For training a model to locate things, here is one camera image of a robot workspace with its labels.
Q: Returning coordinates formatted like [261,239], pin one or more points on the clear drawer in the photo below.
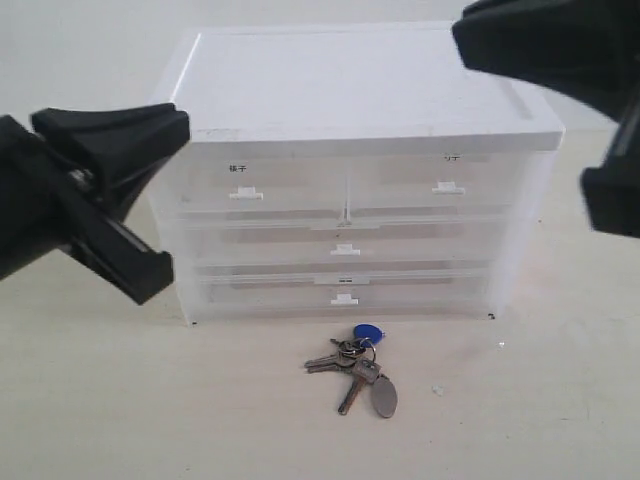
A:
[443,180]
[261,185]
[370,240]
[312,294]

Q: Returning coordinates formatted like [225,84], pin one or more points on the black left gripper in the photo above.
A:
[69,182]

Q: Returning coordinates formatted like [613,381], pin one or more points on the white plastic drawer cabinet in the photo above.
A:
[351,92]

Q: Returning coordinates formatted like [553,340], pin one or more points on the key bunch with blue fob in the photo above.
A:
[357,357]

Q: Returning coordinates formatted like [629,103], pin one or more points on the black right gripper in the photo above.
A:
[585,50]

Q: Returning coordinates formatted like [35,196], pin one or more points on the clear bottom drawer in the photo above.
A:
[312,294]

